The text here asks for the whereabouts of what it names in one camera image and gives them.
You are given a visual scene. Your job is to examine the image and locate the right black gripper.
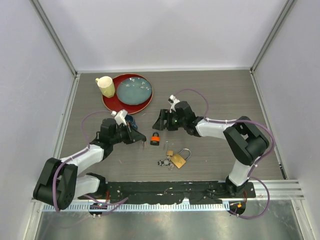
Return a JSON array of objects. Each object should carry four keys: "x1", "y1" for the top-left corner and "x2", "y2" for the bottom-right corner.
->
[{"x1": 152, "y1": 109, "x2": 186, "y2": 131}]

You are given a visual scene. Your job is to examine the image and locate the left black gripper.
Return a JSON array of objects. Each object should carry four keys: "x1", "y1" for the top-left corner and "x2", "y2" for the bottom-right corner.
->
[{"x1": 110, "y1": 121, "x2": 144, "y2": 145}]

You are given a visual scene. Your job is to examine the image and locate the black-headed key bunch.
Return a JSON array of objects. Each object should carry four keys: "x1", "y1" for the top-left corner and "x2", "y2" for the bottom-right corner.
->
[{"x1": 141, "y1": 141, "x2": 147, "y2": 150}]

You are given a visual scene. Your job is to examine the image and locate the orange black padlock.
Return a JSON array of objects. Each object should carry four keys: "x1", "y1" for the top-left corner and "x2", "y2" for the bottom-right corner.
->
[{"x1": 150, "y1": 132, "x2": 160, "y2": 146}]

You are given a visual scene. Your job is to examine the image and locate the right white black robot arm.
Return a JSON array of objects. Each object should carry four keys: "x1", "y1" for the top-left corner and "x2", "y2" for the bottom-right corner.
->
[{"x1": 152, "y1": 101, "x2": 274, "y2": 198}]

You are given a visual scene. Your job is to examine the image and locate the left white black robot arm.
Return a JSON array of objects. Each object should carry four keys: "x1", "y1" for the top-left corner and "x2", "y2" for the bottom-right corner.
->
[{"x1": 33, "y1": 118, "x2": 147, "y2": 212}]

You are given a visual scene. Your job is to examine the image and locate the dark blue mug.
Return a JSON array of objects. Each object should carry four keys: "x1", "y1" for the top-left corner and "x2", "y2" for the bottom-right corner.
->
[{"x1": 125, "y1": 114, "x2": 138, "y2": 130}]

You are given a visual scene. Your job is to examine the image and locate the small brass padlock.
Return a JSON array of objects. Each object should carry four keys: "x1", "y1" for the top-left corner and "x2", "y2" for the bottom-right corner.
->
[{"x1": 163, "y1": 141, "x2": 174, "y2": 157}]

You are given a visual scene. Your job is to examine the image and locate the keys with grey charm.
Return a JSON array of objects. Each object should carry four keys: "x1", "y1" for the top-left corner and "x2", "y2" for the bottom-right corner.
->
[{"x1": 157, "y1": 159, "x2": 174, "y2": 170}]

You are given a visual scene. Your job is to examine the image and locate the red round tray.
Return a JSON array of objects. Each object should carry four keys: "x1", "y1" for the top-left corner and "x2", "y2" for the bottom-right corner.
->
[{"x1": 102, "y1": 73, "x2": 153, "y2": 115}]

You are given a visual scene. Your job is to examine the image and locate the large brass padlock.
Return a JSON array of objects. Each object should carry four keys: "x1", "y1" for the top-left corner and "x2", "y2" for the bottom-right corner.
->
[{"x1": 170, "y1": 148, "x2": 192, "y2": 169}]

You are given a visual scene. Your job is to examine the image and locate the blue-grey ceramic plate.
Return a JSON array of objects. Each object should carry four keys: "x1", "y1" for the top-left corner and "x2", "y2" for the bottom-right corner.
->
[{"x1": 116, "y1": 76, "x2": 153, "y2": 106}]

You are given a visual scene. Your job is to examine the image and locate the yellow ceramic mug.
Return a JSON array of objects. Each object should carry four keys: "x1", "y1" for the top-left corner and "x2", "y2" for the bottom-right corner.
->
[{"x1": 95, "y1": 76, "x2": 116, "y2": 98}]

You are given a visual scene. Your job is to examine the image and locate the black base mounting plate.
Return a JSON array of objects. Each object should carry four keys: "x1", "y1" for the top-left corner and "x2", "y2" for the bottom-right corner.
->
[{"x1": 89, "y1": 181, "x2": 256, "y2": 205}]

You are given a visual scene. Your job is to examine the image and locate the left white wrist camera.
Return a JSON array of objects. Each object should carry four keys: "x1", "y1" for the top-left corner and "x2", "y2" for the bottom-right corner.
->
[{"x1": 111, "y1": 109, "x2": 128, "y2": 126}]

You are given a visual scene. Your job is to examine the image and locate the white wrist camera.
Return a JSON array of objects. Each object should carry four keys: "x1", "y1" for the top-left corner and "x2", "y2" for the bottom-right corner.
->
[
  {"x1": 111, "y1": 109, "x2": 128, "y2": 126},
  {"x1": 168, "y1": 94, "x2": 180, "y2": 113}
]

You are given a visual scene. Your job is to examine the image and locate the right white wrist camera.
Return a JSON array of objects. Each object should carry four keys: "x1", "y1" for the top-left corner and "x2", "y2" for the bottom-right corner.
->
[{"x1": 168, "y1": 94, "x2": 180, "y2": 113}]

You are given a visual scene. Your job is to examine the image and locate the white slotted cable duct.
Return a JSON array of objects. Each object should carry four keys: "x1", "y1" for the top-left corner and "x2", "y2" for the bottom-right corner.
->
[{"x1": 42, "y1": 201, "x2": 230, "y2": 212}]

